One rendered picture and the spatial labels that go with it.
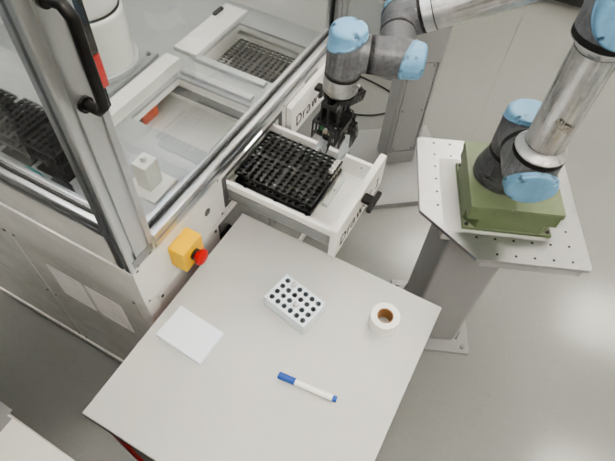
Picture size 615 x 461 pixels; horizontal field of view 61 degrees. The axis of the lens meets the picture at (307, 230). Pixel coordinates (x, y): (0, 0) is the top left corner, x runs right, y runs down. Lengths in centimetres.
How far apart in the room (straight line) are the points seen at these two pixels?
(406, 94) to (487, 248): 103
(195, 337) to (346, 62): 68
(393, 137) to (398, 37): 143
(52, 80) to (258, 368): 73
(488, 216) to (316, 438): 72
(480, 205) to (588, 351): 111
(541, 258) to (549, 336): 86
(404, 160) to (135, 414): 183
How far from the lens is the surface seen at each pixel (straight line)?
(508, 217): 146
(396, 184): 252
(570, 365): 232
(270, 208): 129
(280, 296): 124
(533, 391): 220
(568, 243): 158
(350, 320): 126
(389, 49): 105
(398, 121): 241
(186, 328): 124
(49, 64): 78
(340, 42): 103
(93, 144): 89
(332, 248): 124
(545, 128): 118
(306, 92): 153
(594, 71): 109
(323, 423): 117
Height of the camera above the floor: 189
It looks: 54 degrees down
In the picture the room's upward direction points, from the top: 4 degrees clockwise
